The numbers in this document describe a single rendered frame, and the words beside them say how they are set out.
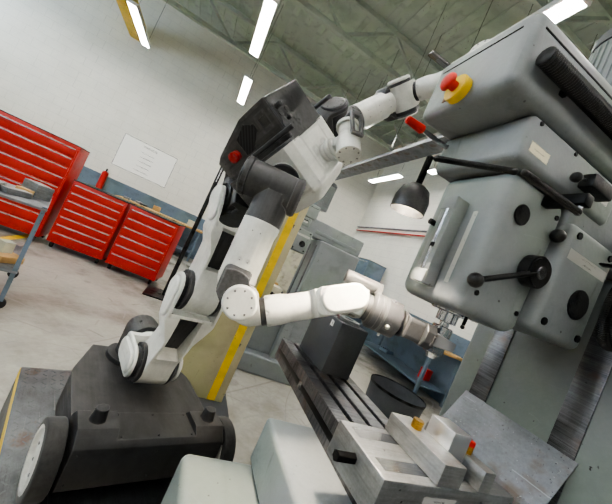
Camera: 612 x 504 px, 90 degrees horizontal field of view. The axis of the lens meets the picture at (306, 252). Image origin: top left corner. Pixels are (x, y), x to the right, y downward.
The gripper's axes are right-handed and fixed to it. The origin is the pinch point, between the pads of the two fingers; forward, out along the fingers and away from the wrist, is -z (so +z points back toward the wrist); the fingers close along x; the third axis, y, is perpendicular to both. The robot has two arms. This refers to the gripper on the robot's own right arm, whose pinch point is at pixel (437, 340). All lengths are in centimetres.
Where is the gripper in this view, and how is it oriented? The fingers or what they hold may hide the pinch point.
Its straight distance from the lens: 83.4
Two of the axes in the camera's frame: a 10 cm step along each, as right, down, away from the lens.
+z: -9.1, -4.2, 0.3
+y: -4.2, 9.1, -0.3
